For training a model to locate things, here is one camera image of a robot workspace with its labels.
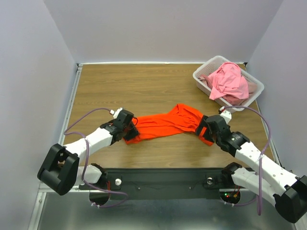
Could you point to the aluminium frame rail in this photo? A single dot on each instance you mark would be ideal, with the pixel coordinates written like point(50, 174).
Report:
point(61, 124)

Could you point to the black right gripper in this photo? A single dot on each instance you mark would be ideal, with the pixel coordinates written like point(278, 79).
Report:
point(204, 129)

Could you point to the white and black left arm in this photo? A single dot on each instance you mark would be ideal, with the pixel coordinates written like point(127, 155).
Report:
point(66, 166)

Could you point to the orange t shirt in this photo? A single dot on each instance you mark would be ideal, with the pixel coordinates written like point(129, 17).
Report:
point(181, 119)

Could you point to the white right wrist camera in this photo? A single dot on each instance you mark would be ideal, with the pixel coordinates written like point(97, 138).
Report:
point(225, 113)

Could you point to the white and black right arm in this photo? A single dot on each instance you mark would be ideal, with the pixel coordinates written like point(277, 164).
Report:
point(286, 191)

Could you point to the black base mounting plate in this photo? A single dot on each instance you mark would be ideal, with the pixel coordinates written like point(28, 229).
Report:
point(159, 184)

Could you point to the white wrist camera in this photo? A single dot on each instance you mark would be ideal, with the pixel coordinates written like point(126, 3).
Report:
point(115, 113)
point(225, 113)

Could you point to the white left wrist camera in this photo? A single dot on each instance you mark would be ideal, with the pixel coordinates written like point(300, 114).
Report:
point(115, 113)

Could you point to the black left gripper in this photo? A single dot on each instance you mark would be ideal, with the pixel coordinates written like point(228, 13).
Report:
point(134, 132)

